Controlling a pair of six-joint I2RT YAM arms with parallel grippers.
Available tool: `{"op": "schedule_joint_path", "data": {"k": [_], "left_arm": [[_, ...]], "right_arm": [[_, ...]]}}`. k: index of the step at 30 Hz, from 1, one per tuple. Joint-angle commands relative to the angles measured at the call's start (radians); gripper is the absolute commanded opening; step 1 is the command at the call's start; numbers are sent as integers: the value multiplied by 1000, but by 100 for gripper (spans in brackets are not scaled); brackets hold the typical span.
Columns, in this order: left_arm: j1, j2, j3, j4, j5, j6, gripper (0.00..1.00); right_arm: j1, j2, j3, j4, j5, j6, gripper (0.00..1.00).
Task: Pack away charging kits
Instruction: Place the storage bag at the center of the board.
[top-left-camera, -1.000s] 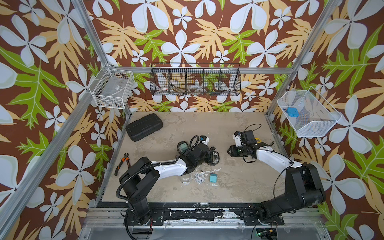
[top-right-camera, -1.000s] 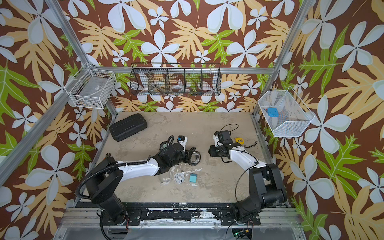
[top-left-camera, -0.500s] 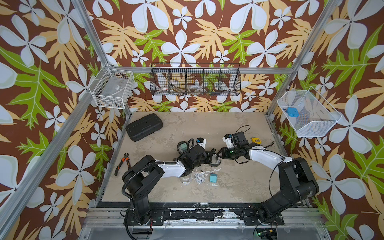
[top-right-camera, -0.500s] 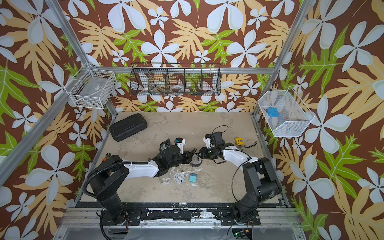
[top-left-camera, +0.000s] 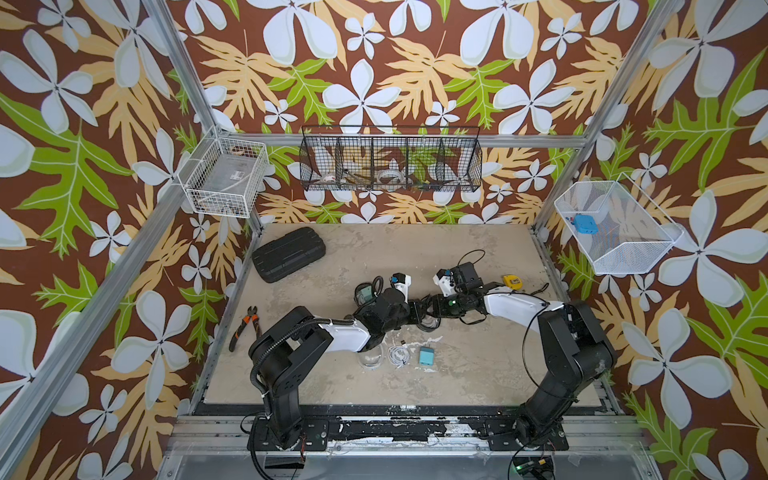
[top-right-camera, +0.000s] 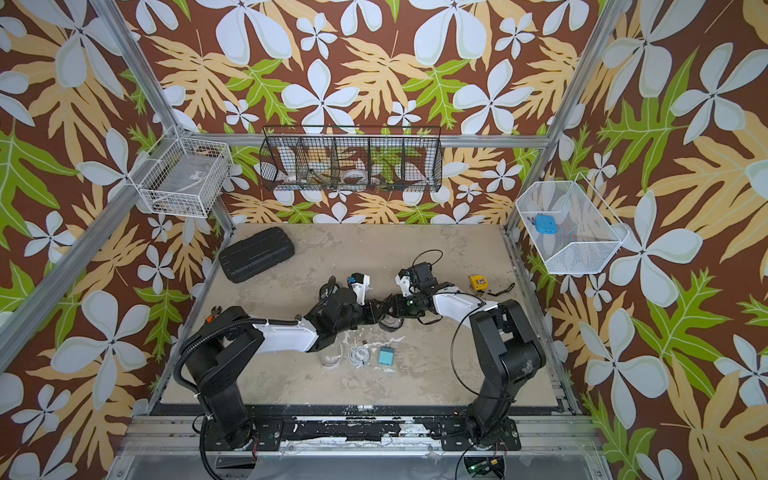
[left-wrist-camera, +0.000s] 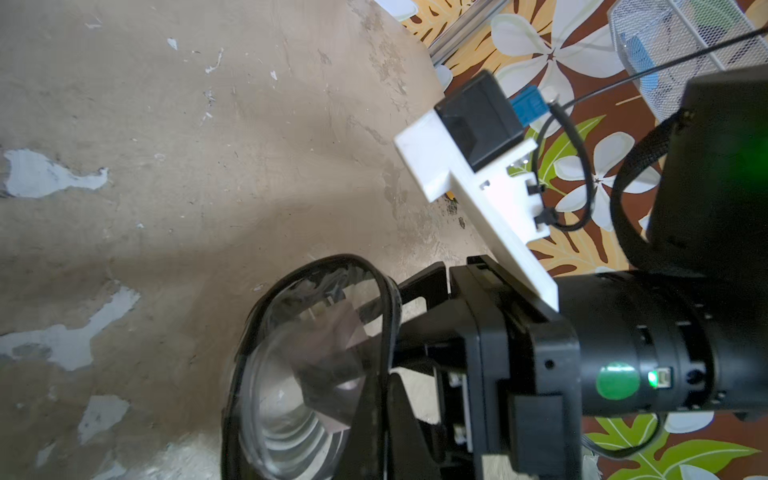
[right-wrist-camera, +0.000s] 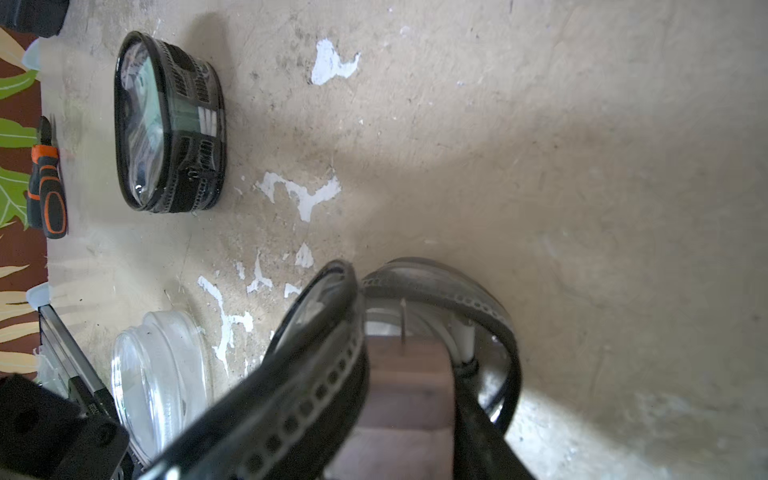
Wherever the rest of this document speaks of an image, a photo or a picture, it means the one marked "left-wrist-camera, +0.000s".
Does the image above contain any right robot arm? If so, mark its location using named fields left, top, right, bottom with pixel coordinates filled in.
left=387, top=66, right=767, bottom=479

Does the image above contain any white wire basket right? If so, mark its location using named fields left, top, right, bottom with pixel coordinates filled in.
left=608, top=0, right=767, bottom=121

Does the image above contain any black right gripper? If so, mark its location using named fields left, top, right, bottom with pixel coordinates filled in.
left=334, top=255, right=582, bottom=480

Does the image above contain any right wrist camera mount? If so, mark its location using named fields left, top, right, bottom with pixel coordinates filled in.
left=394, top=71, right=559, bottom=309

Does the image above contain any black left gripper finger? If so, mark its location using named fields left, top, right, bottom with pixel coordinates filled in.
left=386, top=373, right=441, bottom=480

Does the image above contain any blue object in basket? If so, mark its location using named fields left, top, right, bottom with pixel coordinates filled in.
left=621, top=33, right=659, bottom=94

